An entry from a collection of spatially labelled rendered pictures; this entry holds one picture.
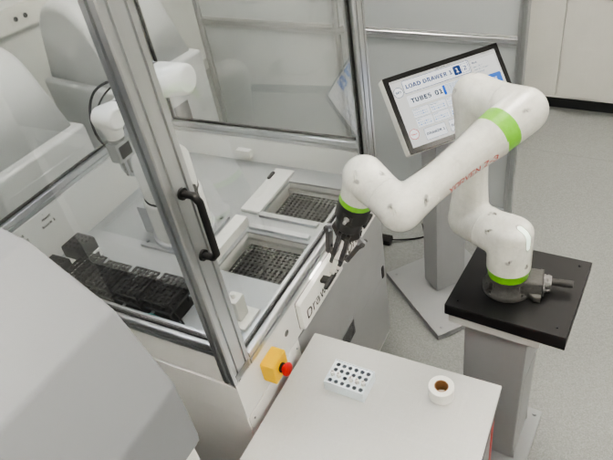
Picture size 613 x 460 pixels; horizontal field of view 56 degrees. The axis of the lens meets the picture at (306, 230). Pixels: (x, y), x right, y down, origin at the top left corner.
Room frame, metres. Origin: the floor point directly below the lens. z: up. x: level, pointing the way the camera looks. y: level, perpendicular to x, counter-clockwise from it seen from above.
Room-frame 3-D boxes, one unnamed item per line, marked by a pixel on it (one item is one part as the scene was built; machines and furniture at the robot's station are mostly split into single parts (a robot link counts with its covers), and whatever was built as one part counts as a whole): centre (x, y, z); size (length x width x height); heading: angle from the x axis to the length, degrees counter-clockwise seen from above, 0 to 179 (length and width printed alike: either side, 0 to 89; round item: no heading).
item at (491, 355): (1.24, -0.59, 0.38); 0.30 x 0.30 x 0.76; 52
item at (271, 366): (1.05, 0.16, 0.88); 0.07 x 0.05 x 0.07; 147
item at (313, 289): (1.33, -0.01, 0.87); 0.29 x 0.02 x 0.11; 147
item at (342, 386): (1.02, -0.04, 0.78); 0.12 x 0.08 x 0.04; 55
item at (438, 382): (0.93, -0.28, 0.78); 0.07 x 0.07 x 0.04
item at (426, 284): (2.03, -0.66, 0.51); 0.50 x 0.45 x 1.02; 16
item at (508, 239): (1.26, -0.58, 0.96); 0.16 x 0.13 x 0.19; 27
